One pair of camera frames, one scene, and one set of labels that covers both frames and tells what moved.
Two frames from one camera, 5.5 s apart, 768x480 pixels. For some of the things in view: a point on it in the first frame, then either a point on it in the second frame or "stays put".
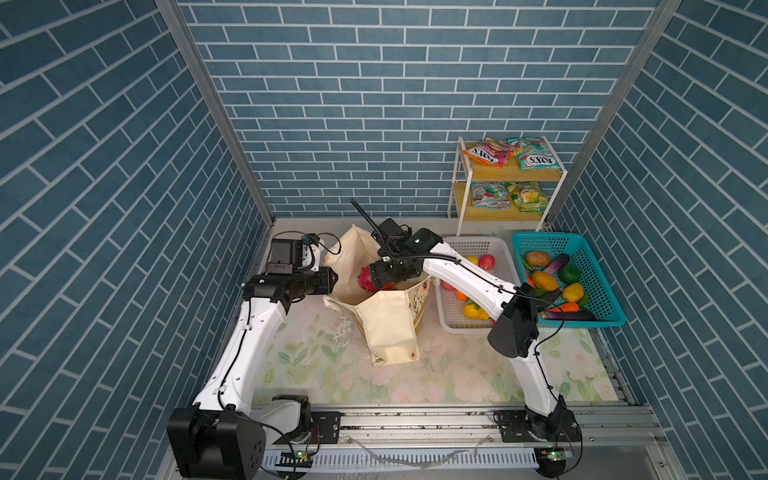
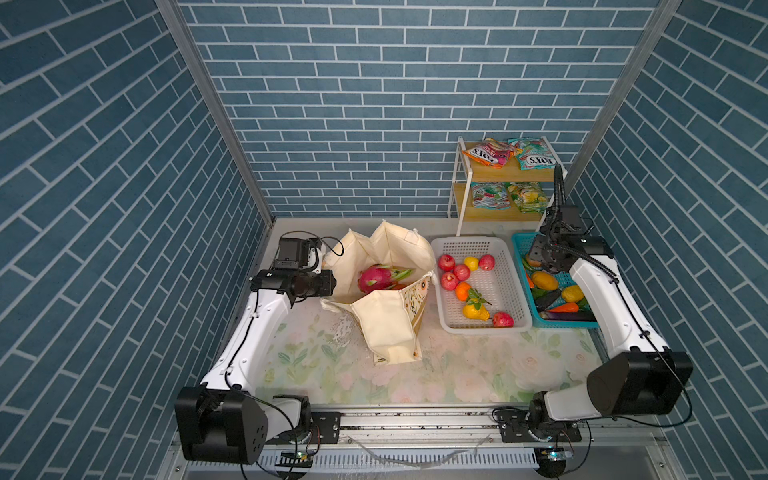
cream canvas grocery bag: [390, 319] stays put
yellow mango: [544, 281] stays put
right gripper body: [389, 270] to [540, 249]
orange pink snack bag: [492, 152] stays put
